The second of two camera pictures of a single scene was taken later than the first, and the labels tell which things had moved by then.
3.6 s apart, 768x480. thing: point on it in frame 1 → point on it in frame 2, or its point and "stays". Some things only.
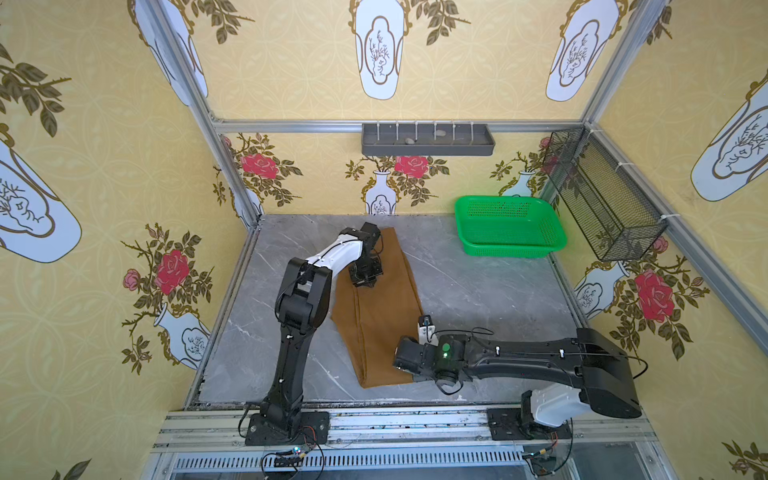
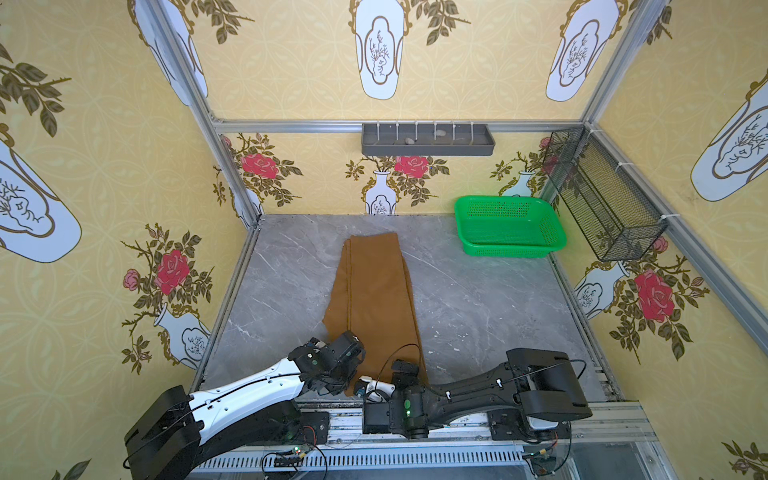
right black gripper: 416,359 → 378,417
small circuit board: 288,461 stays
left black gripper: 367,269 → 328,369
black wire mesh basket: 616,219 stays
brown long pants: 381,315 stays
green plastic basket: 509,226 stays
